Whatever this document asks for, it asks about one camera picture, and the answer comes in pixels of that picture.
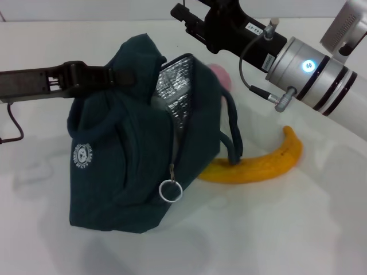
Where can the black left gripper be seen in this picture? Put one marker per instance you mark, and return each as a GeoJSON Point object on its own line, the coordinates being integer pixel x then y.
{"type": "Point", "coordinates": [25, 84]}

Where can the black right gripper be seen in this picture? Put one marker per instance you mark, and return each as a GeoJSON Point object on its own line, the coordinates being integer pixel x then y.
{"type": "Point", "coordinates": [235, 31]}

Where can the dark teal fabric lunch bag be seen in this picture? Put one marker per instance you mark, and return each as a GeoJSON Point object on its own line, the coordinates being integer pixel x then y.
{"type": "Point", "coordinates": [114, 160]}

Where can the yellow banana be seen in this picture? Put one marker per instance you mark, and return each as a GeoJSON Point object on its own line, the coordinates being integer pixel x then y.
{"type": "Point", "coordinates": [272, 166]}

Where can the pink toy peach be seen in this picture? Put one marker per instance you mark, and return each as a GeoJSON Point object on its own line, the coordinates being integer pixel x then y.
{"type": "Point", "coordinates": [223, 76]}

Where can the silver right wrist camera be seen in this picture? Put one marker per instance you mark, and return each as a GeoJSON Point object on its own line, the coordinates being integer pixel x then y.
{"type": "Point", "coordinates": [344, 20]}

